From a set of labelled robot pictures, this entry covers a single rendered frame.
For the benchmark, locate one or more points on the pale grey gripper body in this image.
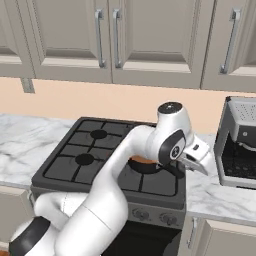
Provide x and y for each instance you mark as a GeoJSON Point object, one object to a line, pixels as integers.
{"type": "Point", "coordinates": [199, 161]}

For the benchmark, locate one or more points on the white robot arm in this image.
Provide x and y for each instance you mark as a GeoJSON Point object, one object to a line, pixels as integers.
{"type": "Point", "coordinates": [110, 186]}

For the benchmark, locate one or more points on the black saucepan with hot chocolate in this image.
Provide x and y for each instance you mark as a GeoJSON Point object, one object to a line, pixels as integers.
{"type": "Point", "coordinates": [146, 165]}

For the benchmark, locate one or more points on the grey coffee machine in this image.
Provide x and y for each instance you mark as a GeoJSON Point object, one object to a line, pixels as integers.
{"type": "Point", "coordinates": [237, 156]}

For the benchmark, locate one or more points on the grey stove knob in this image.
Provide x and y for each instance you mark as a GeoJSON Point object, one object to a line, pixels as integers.
{"type": "Point", "coordinates": [140, 214]}
{"type": "Point", "coordinates": [168, 218]}

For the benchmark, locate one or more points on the beige base cupboard door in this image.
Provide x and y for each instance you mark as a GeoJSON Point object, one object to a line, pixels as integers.
{"type": "Point", "coordinates": [223, 240]}
{"type": "Point", "coordinates": [13, 213]}

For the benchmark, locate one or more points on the black oven door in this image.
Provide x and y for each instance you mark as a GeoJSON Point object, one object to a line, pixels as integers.
{"type": "Point", "coordinates": [150, 241]}

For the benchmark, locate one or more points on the dark grey gas hob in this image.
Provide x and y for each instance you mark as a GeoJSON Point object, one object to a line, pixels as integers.
{"type": "Point", "coordinates": [83, 146]}

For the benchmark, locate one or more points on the beige wall cupboard door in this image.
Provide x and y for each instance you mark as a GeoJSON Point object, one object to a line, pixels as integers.
{"type": "Point", "coordinates": [245, 36]}
{"type": "Point", "coordinates": [66, 30]}
{"type": "Point", "coordinates": [156, 30]}
{"type": "Point", "coordinates": [13, 36]}

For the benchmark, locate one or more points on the grey wall socket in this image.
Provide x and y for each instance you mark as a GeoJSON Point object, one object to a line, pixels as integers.
{"type": "Point", "coordinates": [27, 85]}

